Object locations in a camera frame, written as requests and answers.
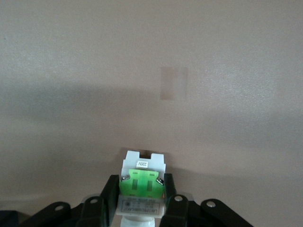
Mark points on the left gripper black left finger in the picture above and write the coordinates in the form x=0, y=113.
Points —
x=110, y=191

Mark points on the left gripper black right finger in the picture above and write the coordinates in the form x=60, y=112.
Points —
x=174, y=196

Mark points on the red push button switch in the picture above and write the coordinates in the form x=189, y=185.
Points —
x=142, y=186

